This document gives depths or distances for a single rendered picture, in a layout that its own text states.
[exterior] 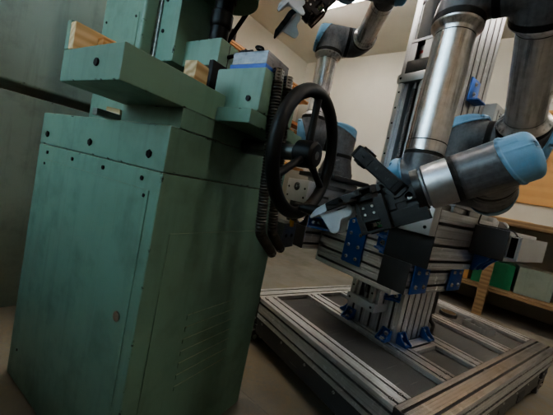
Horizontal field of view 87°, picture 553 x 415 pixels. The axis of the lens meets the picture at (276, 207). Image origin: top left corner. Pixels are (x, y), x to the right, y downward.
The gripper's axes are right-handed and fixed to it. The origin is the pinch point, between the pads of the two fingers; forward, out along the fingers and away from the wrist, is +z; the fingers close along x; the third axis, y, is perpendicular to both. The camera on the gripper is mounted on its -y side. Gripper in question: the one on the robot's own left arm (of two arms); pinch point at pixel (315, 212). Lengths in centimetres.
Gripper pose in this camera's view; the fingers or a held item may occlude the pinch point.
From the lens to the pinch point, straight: 60.2
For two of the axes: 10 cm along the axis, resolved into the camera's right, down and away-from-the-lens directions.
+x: 5.2, 0.4, 8.5
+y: 2.4, 9.5, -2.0
